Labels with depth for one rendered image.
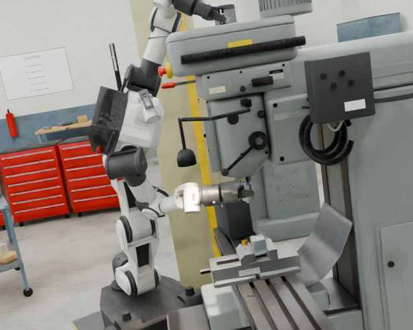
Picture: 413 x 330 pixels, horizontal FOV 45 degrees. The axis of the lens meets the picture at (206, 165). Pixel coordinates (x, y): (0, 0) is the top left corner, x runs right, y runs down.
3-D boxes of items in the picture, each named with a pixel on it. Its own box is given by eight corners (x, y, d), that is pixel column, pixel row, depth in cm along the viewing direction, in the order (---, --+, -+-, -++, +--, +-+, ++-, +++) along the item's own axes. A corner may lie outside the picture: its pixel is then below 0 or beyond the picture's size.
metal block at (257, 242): (254, 255, 196) (252, 241, 195) (251, 250, 202) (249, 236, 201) (267, 253, 196) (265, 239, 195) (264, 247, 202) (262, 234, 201)
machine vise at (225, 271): (214, 289, 193) (210, 262, 190) (210, 273, 207) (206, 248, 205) (302, 272, 195) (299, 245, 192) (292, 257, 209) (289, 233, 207)
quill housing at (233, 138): (226, 183, 190) (214, 100, 183) (218, 172, 210) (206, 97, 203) (275, 174, 192) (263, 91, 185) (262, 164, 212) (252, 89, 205)
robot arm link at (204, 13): (212, 26, 197) (185, 14, 198) (221, 2, 193) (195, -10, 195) (203, 26, 185) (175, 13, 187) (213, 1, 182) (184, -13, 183)
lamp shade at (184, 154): (174, 166, 187) (171, 150, 186) (187, 162, 192) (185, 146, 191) (186, 167, 182) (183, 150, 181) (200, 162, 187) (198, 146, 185)
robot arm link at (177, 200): (188, 181, 203) (171, 188, 214) (189, 203, 201) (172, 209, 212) (201, 183, 207) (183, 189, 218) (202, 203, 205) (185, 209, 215)
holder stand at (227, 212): (230, 239, 240) (224, 200, 236) (217, 227, 261) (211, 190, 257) (254, 234, 243) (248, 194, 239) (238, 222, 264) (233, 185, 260)
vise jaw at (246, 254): (241, 265, 193) (239, 255, 192) (236, 253, 205) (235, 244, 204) (256, 262, 193) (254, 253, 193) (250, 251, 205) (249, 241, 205)
